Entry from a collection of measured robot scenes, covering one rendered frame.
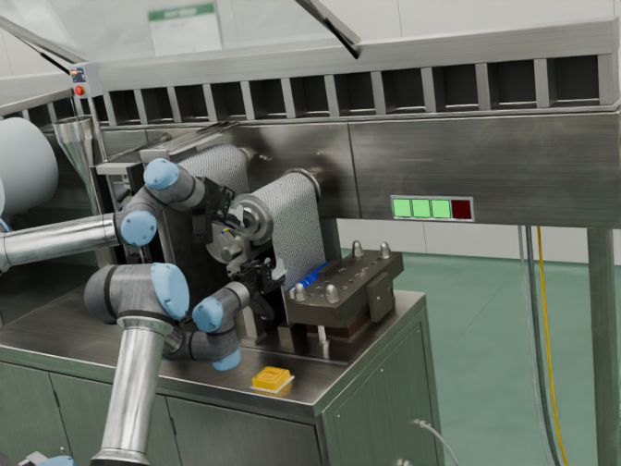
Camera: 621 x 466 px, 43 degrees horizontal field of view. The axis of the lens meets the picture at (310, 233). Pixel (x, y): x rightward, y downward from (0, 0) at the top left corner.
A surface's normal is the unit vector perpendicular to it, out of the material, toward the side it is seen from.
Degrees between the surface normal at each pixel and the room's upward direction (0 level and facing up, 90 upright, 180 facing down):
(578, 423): 0
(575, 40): 90
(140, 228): 90
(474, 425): 0
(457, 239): 90
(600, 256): 90
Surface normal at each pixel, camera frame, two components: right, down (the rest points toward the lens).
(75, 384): -0.52, 0.35
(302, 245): 0.84, 0.04
